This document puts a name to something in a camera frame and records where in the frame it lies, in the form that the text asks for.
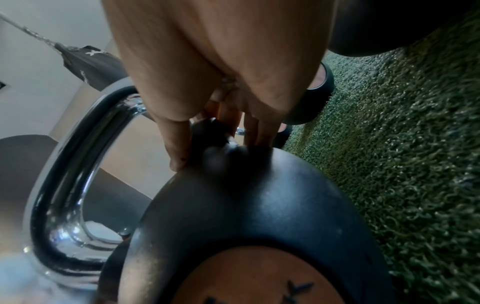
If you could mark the green artificial grass mat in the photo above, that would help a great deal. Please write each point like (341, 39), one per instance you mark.
(405, 154)

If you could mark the large black round weight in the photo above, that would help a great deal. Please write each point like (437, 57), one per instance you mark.
(382, 23)

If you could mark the person's right hand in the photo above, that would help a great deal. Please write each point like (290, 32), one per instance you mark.
(210, 53)

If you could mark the small black round weight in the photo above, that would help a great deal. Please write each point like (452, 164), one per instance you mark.
(313, 104)

